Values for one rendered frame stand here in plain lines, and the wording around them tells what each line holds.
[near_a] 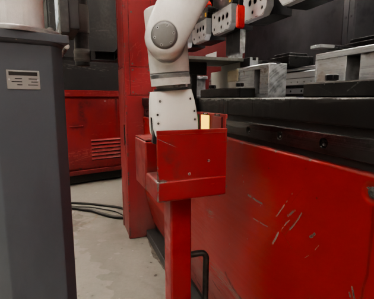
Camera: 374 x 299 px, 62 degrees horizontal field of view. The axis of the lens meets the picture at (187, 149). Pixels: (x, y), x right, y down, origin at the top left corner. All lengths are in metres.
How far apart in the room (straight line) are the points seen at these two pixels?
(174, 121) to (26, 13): 0.36
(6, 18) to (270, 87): 0.64
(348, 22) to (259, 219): 0.96
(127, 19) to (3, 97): 1.32
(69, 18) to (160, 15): 1.47
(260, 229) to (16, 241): 0.53
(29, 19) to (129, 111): 1.21
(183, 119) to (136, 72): 1.25
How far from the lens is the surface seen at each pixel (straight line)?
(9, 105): 0.70
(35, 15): 0.76
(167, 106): 0.65
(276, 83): 0.93
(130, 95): 1.88
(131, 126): 1.89
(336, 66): 0.74
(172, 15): 0.58
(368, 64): 0.69
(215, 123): 0.72
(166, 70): 0.64
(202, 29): 1.32
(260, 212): 0.76
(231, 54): 1.16
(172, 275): 0.83
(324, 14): 1.59
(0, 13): 0.74
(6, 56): 0.70
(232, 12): 1.11
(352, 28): 1.46
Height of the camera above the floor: 0.87
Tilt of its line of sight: 9 degrees down
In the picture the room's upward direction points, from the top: straight up
